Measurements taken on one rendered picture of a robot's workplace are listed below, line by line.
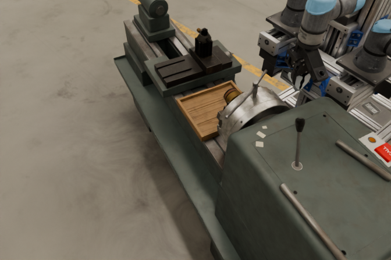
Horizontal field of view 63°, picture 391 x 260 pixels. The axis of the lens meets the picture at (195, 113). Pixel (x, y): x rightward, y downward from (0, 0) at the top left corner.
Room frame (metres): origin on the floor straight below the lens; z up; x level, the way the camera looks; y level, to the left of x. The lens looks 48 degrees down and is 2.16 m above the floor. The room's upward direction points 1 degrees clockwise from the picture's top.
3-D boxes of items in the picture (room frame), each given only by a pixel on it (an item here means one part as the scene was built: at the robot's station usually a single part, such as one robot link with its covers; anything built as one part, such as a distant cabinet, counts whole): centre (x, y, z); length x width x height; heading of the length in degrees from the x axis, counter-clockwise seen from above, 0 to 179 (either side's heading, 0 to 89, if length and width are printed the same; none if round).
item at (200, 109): (1.20, -0.12, 0.89); 0.36 x 0.30 x 0.04; 118
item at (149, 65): (1.55, 0.02, 0.90); 0.53 x 0.30 x 0.06; 118
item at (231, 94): (1.08, -0.19, 1.08); 0.09 x 0.09 x 0.09; 29
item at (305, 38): (0.84, -0.35, 1.61); 0.08 x 0.08 x 0.05
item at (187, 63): (1.49, 0.02, 0.95); 0.43 x 0.18 x 0.04; 118
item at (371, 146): (0.68, -0.66, 1.23); 0.13 x 0.08 x 0.06; 28
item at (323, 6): (0.85, -0.35, 1.69); 0.09 x 0.08 x 0.11; 119
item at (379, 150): (0.66, -0.67, 1.26); 0.06 x 0.06 x 0.02; 28
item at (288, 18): (1.67, -0.56, 1.21); 0.15 x 0.15 x 0.10
